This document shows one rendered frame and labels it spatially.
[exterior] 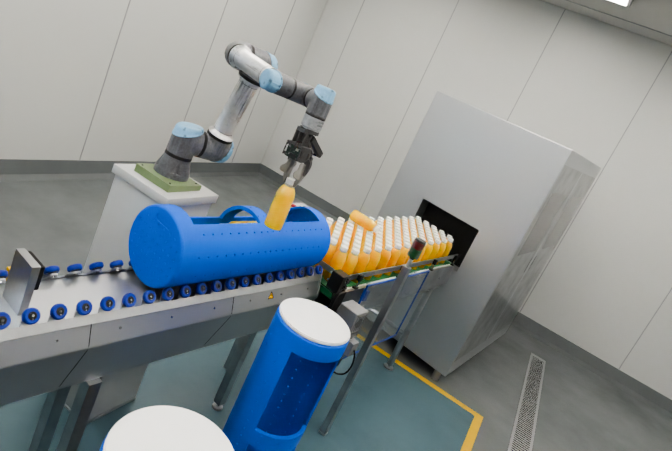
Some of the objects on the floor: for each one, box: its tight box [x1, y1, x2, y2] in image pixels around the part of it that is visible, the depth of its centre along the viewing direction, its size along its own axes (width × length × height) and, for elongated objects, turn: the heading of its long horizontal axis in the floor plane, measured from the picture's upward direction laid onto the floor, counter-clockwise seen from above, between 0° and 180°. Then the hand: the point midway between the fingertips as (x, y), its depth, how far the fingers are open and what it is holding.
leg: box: [212, 332, 257, 411], centre depth 271 cm, size 6×6×63 cm
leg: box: [28, 386, 71, 451], centre depth 188 cm, size 6×6×63 cm
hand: (291, 181), depth 187 cm, fingers closed on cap, 4 cm apart
